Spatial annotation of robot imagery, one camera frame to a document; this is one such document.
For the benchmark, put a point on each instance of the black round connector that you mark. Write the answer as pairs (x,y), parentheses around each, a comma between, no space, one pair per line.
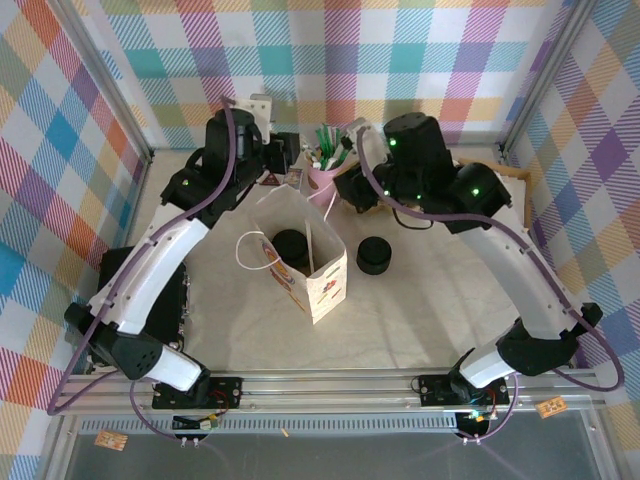
(475,425)

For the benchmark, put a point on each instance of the black box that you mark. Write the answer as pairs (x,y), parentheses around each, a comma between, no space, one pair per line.
(111,262)

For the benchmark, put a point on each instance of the black lidded paper coffee cup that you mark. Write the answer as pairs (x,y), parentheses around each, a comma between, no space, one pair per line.
(290,245)

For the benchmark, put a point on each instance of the orange printed tag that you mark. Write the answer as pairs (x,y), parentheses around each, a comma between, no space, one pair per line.
(550,409)
(110,441)

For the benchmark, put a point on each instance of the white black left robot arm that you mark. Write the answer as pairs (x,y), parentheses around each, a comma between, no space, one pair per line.
(150,270)

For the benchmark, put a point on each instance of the white printed paper bag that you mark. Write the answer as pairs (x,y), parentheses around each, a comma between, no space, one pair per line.
(327,295)

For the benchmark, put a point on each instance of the brown cardboard box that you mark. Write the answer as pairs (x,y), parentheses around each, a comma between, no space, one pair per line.
(520,175)

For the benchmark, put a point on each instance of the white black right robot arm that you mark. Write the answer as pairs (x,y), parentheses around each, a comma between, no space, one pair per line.
(520,280)

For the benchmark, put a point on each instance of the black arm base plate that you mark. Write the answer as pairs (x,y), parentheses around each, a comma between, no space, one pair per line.
(225,392)
(432,390)

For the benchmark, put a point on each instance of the crumpled white wrapped straw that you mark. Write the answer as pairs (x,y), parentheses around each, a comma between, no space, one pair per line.
(309,152)

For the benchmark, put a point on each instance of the aluminium mounting rail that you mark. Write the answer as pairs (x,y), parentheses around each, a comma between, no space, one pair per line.
(325,390)

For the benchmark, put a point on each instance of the pink straw holder cup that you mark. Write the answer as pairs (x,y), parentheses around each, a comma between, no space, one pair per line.
(322,182)

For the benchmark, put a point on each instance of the flat white paper sheet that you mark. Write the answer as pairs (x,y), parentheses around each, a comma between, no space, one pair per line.
(517,200)

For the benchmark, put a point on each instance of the aluminium frame post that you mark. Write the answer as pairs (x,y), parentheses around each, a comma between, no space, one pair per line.
(112,85)
(544,75)

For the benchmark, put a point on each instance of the long white straw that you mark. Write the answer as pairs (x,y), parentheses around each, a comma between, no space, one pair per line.
(310,245)

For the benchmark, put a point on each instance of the small printed card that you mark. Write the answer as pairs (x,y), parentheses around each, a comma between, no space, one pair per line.
(294,177)

